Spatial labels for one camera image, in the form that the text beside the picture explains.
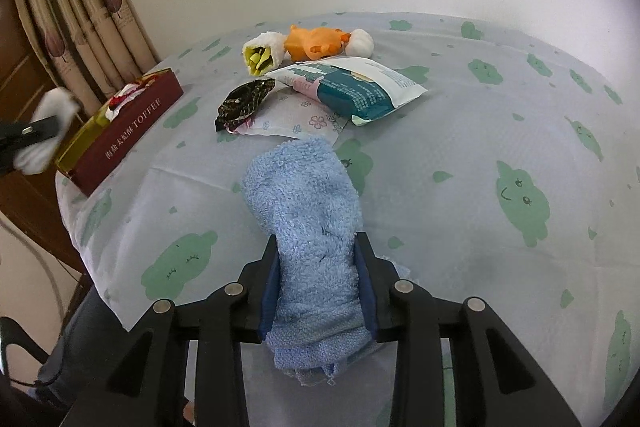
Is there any dark red box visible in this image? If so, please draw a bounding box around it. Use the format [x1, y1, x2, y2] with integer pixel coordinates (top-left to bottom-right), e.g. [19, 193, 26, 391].
[54, 68, 184, 198]

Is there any orange plush toy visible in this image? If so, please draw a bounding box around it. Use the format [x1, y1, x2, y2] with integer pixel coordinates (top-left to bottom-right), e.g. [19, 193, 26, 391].
[284, 25, 351, 62]

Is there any white soft ball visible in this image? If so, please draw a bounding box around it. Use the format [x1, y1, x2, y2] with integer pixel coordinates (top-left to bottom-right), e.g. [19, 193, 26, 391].
[346, 28, 375, 56]

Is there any dark patterned cloth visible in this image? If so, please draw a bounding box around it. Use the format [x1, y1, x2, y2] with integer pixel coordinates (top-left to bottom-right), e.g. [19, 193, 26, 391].
[215, 78, 277, 132]

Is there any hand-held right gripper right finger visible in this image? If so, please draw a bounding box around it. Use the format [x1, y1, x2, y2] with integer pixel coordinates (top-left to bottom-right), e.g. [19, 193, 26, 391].
[352, 231, 582, 427]

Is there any teal white packet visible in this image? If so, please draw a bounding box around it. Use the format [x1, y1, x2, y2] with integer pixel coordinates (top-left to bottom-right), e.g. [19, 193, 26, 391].
[267, 57, 429, 126]

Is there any white floral packet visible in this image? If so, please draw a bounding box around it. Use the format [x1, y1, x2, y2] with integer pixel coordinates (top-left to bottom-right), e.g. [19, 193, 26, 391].
[227, 88, 351, 144]

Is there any black chair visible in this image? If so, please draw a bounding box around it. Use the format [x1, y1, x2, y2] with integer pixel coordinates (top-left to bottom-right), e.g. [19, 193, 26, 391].
[0, 284, 133, 427]

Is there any beige patterned curtain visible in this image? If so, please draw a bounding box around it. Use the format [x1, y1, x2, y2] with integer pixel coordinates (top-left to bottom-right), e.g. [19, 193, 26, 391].
[10, 0, 162, 110]

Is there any white yellow rolled sock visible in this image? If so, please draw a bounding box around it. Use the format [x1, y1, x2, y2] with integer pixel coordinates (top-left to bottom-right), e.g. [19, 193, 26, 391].
[242, 32, 287, 76]

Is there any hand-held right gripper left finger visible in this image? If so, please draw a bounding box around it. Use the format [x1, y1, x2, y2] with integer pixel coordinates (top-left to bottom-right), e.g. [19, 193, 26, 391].
[75, 234, 281, 427]

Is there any light blue towel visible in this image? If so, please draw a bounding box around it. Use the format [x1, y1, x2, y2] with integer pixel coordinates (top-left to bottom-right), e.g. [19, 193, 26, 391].
[241, 137, 417, 389]

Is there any brown wooden cabinet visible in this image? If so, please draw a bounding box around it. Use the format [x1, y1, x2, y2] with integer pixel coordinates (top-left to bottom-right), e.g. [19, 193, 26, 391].
[0, 0, 88, 280]

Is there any red white cloth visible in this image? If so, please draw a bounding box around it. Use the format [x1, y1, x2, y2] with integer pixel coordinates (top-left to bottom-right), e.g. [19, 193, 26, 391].
[106, 81, 152, 118]

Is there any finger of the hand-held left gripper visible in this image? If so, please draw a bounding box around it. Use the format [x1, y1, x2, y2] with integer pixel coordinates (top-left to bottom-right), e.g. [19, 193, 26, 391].
[0, 117, 61, 146]
[0, 151, 23, 178]

